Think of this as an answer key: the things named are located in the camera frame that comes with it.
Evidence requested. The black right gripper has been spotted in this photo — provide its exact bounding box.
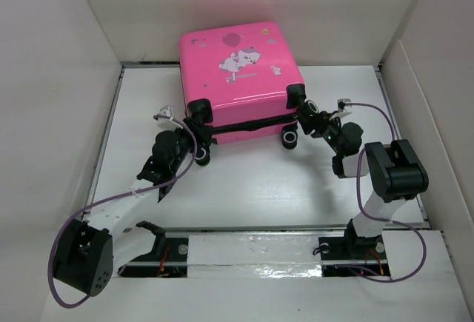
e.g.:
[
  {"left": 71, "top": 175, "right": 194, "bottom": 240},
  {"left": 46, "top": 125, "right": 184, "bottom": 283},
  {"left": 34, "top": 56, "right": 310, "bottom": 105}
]
[{"left": 296, "top": 110, "right": 342, "bottom": 155}]

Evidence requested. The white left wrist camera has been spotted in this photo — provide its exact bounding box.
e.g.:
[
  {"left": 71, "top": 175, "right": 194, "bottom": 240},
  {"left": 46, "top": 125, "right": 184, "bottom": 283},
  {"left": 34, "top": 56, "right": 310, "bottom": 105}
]
[{"left": 153, "top": 105, "right": 183, "bottom": 130}]

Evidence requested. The pink hard-shell suitcase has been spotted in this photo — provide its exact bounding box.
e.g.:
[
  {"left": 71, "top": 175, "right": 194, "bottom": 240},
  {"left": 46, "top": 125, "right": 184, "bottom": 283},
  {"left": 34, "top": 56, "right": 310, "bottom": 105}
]
[{"left": 179, "top": 21, "right": 306, "bottom": 150}]

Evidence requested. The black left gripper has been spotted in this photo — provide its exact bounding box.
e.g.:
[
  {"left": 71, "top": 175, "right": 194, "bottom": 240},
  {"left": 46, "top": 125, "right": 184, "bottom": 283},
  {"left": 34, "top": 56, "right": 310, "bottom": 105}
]
[{"left": 167, "top": 118, "right": 212, "bottom": 173}]

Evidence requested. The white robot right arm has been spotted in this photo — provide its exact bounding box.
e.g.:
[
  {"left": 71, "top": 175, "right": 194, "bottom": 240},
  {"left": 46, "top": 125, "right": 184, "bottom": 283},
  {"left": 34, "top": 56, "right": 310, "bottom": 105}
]
[{"left": 297, "top": 110, "right": 429, "bottom": 260}]

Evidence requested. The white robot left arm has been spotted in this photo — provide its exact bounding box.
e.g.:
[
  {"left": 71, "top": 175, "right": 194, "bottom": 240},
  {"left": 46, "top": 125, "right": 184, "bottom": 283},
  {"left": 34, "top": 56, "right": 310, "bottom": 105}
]
[{"left": 47, "top": 116, "right": 215, "bottom": 309}]

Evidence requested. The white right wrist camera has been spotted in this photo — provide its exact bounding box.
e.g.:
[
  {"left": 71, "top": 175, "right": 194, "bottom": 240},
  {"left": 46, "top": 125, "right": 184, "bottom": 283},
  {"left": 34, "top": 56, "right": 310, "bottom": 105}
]
[{"left": 330, "top": 98, "right": 353, "bottom": 120}]

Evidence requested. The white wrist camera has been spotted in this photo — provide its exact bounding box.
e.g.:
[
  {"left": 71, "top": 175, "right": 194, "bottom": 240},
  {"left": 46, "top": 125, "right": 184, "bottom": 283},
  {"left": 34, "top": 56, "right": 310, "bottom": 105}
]
[
  {"left": 153, "top": 105, "right": 183, "bottom": 130},
  {"left": 330, "top": 98, "right": 353, "bottom": 120}
]

